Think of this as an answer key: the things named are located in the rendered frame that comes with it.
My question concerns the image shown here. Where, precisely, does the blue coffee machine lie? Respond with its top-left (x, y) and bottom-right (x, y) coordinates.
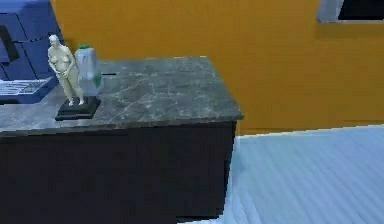
top-left (0, 0), bottom-right (64, 106)

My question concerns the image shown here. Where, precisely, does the clear bottle with green cap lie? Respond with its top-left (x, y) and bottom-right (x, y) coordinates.
top-left (74, 43), bottom-right (104, 98)

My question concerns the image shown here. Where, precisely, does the black cabinet with marble top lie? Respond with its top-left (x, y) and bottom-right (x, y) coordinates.
top-left (0, 55), bottom-right (244, 224)

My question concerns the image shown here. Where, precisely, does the cream statue on black base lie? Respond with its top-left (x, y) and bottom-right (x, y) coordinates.
top-left (47, 34), bottom-right (102, 122)

